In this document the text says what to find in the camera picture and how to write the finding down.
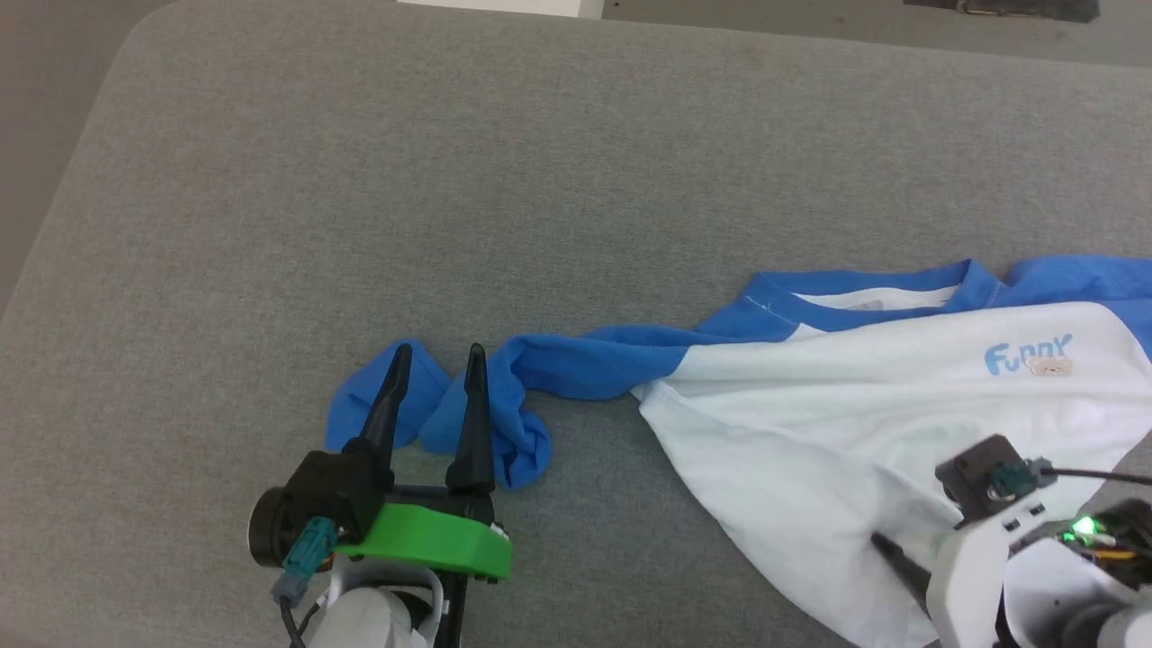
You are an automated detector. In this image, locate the white box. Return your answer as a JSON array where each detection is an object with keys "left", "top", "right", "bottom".
[{"left": 396, "top": 0, "right": 605, "bottom": 20}]

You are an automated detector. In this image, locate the right arm teal plug cable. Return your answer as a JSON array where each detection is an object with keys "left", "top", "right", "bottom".
[{"left": 986, "top": 456, "right": 1152, "bottom": 503}]

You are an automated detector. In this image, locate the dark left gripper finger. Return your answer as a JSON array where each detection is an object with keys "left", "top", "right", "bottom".
[
  {"left": 445, "top": 343, "right": 498, "bottom": 494},
  {"left": 342, "top": 343, "right": 414, "bottom": 471}
]

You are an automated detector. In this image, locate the arm teal plug cable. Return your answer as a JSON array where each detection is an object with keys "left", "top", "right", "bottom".
[
  {"left": 986, "top": 456, "right": 1152, "bottom": 503},
  {"left": 272, "top": 517, "right": 340, "bottom": 648}
]

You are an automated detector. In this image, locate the white and blue t-shirt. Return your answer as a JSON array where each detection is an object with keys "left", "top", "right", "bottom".
[{"left": 325, "top": 254, "right": 1152, "bottom": 648}]

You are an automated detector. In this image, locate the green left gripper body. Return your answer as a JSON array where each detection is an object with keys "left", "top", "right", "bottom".
[{"left": 337, "top": 486, "right": 515, "bottom": 582}]

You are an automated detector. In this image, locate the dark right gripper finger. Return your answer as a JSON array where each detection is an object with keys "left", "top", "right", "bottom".
[{"left": 869, "top": 533, "right": 935, "bottom": 613}]

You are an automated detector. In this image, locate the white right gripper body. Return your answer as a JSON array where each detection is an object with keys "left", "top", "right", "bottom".
[{"left": 925, "top": 502, "right": 1056, "bottom": 648}]

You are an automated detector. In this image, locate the left arm teal plug cable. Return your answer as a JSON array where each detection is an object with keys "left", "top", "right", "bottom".
[{"left": 272, "top": 517, "right": 340, "bottom": 648}]

